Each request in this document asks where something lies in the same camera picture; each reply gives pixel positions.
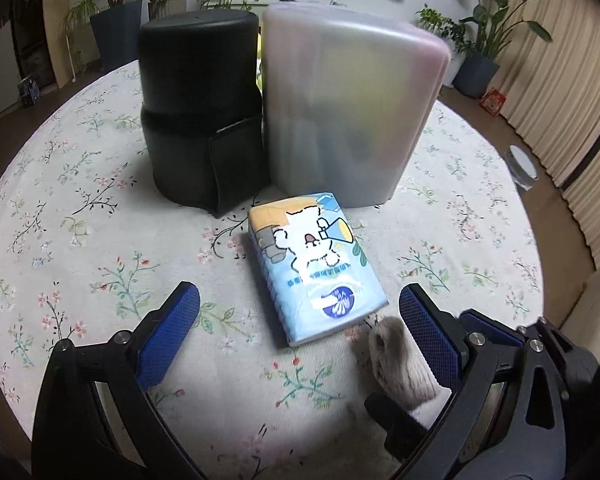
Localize small plant on white stand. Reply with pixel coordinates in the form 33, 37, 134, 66
415, 5, 468, 77

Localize large leafy plant grey pot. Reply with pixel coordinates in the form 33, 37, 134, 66
450, 0, 553, 99

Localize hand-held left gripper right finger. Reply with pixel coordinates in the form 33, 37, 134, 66
392, 284, 568, 480

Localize beige curtains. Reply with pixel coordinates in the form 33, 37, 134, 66
495, 0, 600, 271

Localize blue cartoon tissue pack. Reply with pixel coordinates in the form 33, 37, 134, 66
247, 191, 390, 347

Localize thin spindly potted plant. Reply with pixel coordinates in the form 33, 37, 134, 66
62, 0, 101, 81

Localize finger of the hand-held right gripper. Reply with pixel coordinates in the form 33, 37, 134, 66
364, 391, 432, 461
459, 309, 524, 349

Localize black cylindrical container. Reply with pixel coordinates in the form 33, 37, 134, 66
139, 9, 265, 218

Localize translucent white plastic bin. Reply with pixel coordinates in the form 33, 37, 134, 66
260, 2, 452, 208

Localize red floor item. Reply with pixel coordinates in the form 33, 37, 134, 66
481, 89, 506, 117

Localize white round floor device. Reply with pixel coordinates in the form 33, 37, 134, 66
509, 145, 541, 190

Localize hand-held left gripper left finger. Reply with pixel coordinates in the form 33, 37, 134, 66
30, 281, 208, 480

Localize tall plant in dark pot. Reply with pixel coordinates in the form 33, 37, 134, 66
90, 0, 153, 69

